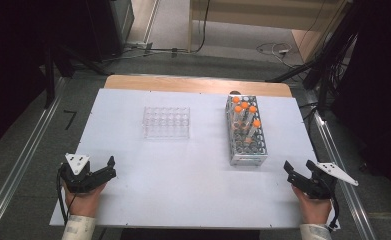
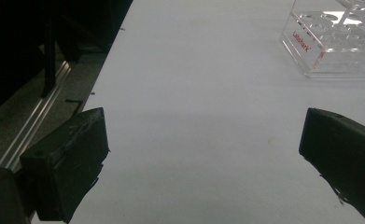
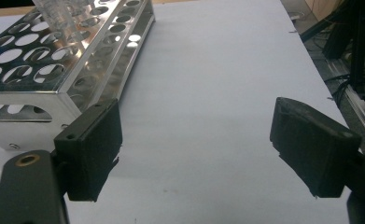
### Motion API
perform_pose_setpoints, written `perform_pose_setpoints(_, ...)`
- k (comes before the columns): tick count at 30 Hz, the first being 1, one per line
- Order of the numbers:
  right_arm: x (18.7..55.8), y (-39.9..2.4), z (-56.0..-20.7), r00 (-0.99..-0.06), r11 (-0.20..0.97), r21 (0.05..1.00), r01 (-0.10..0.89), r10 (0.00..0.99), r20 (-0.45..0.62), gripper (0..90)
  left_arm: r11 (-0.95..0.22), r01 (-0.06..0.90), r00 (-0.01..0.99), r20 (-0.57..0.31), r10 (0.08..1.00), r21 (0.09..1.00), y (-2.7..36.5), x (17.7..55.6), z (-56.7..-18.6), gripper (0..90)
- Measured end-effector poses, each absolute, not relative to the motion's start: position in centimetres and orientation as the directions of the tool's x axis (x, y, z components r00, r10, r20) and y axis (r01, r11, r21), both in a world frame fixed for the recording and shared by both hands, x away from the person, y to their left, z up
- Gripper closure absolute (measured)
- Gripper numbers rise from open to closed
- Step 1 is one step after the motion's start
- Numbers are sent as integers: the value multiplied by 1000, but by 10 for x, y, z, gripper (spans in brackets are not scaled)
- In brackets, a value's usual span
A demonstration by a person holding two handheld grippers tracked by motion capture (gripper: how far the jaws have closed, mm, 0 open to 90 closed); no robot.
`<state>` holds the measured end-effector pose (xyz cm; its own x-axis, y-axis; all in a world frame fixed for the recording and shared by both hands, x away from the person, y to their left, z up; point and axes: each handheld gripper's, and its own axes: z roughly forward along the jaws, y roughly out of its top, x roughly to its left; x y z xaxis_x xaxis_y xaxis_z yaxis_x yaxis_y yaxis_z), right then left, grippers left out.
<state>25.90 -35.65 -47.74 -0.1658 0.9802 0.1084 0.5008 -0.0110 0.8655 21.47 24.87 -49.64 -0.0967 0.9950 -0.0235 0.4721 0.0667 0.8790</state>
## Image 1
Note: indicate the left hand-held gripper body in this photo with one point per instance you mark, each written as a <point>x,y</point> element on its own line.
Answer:
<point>78,181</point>

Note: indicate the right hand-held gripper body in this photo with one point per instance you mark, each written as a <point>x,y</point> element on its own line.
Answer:
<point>319,186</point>

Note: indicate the perforated metal tube rack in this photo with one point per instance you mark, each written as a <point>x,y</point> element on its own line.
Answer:
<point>249,151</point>

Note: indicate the clear plastic tube rack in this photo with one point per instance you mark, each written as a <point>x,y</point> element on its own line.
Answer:
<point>166,122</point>

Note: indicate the person's left hand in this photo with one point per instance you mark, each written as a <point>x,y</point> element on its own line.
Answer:
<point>83,203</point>

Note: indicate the person's right hand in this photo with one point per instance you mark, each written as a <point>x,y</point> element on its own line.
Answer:
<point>313,210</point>

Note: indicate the white board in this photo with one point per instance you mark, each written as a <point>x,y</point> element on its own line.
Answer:
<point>183,186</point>

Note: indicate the small dark round object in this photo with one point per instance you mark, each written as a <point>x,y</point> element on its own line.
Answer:
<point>235,92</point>

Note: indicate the black metal stand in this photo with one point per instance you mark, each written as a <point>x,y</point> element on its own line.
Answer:
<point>49,76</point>

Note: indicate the dark curtain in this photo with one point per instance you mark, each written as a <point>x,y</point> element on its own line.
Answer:
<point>13,66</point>
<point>379,83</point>

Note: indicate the grey power strip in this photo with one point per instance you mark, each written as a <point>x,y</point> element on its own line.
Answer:
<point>139,45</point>

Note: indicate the dark grey cabinet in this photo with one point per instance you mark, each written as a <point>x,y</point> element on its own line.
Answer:
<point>116,23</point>

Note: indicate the beige wooden panel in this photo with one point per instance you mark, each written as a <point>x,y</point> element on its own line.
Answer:
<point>266,13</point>

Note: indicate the aluminium rail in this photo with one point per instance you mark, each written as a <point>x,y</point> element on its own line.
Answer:
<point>346,186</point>
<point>19,163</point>

